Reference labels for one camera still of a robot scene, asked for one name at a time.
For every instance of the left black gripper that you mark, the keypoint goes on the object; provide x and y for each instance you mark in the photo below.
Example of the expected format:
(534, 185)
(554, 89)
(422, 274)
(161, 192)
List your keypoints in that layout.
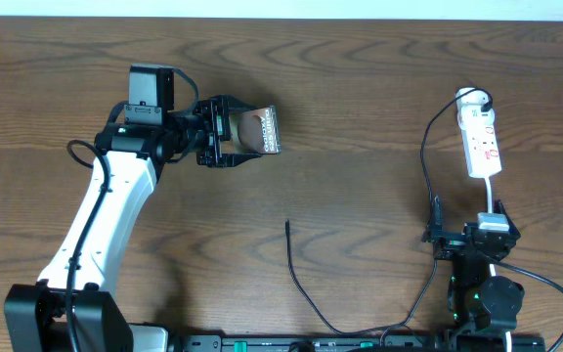
(215, 156)

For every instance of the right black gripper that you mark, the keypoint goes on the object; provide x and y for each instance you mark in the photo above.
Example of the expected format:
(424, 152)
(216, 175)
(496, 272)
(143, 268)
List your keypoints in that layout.
(450, 243)

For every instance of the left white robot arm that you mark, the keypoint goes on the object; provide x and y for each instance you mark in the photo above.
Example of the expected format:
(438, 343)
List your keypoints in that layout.
(72, 306)

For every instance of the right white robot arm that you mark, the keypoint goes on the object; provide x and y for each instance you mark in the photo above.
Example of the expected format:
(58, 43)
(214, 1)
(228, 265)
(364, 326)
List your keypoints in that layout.
(485, 305)

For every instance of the white power strip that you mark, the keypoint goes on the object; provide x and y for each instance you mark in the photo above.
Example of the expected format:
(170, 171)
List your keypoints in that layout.
(476, 118)

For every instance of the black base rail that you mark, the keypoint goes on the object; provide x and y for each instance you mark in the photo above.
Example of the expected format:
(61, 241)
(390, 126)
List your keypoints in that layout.
(396, 342)

